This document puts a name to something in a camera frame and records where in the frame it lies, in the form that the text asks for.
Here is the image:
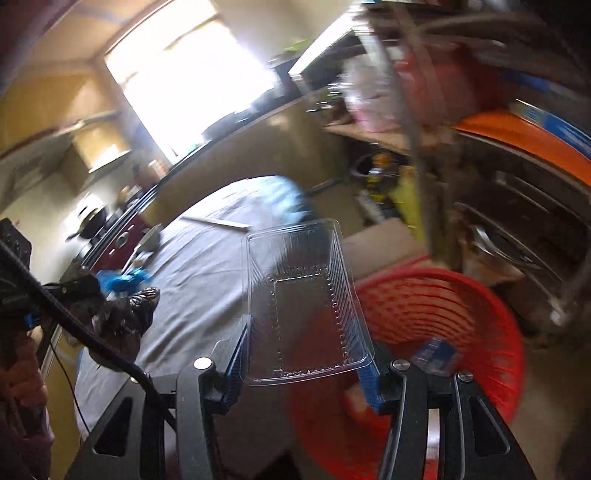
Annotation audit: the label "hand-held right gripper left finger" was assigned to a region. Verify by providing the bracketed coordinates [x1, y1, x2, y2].
[65, 316, 252, 480]

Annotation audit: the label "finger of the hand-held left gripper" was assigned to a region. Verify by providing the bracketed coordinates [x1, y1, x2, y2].
[42, 269, 152, 303]

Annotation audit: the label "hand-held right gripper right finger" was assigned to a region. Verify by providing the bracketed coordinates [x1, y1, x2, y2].
[355, 344, 539, 480]

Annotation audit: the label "dark wrapper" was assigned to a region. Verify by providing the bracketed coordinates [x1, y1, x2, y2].
[90, 286, 161, 370]

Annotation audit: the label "clear plastic tray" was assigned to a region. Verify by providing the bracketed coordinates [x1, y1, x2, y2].
[241, 218, 375, 387]

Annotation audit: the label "red plastic basket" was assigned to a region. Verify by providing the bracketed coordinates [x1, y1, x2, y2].
[290, 267, 527, 480]

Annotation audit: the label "person's left hand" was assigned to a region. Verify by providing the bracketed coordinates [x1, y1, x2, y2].
[0, 335, 49, 418]

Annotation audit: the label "dark red oven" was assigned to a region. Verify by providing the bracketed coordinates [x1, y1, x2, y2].
[95, 210, 154, 269]

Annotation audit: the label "wok with lid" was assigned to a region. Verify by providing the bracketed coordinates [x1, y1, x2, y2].
[66, 207, 110, 241]

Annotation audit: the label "blue packet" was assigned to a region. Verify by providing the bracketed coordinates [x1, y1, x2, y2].
[411, 338, 461, 377]

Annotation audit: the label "grey tablecloth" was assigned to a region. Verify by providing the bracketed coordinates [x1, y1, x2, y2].
[74, 175, 365, 480]

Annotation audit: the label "chopsticks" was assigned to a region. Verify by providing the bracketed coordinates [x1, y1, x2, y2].
[180, 215, 253, 230]

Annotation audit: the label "cardboard box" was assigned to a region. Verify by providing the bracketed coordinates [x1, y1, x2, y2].
[344, 217, 432, 280]

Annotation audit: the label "blue table cover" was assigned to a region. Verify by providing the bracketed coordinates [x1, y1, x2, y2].
[256, 174, 315, 223]

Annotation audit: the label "yellow oil bottle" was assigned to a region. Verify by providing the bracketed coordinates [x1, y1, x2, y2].
[367, 154, 399, 205]

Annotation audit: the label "window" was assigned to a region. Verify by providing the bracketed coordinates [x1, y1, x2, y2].
[104, 0, 279, 163]

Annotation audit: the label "metal shelf rack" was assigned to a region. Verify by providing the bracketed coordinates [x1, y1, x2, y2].
[323, 0, 591, 324]

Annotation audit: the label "orange board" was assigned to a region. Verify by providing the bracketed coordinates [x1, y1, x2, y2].
[455, 110, 591, 186]

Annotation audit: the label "blue printed box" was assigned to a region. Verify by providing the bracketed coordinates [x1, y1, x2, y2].
[512, 98, 591, 154]

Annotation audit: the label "black cable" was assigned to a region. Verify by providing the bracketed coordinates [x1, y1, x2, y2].
[0, 240, 178, 428]

